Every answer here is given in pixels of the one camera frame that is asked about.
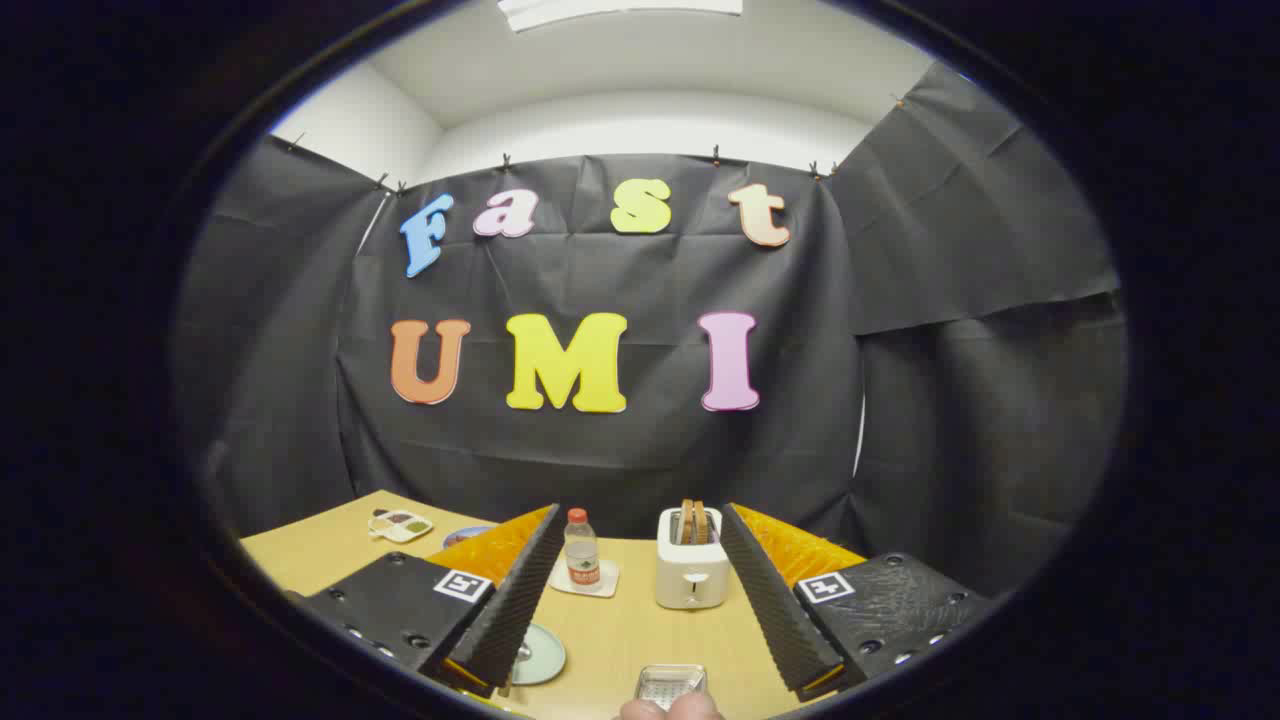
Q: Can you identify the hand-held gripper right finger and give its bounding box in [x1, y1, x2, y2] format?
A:
[718, 502, 996, 701]

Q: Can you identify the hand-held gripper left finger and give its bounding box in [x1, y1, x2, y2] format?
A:
[285, 503, 568, 699]

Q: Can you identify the light green plate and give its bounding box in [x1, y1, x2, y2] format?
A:
[510, 623, 567, 687]

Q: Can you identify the clear water bottle red cap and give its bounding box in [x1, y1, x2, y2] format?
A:
[563, 507, 601, 591]

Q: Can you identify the white toaster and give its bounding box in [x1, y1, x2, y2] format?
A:
[655, 505, 731, 611]

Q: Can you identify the white square coaster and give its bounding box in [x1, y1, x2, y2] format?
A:
[548, 557, 620, 599]

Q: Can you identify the white divided sauce dish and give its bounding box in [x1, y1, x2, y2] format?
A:
[368, 508, 435, 544]

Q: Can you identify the black backdrop cloth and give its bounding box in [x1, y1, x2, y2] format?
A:
[170, 60, 1131, 601]

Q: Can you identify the white ceiling light panel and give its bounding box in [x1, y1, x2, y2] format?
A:
[497, 0, 744, 33]

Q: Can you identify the metal wire cutlery rack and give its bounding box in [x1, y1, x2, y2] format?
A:
[634, 664, 709, 711]

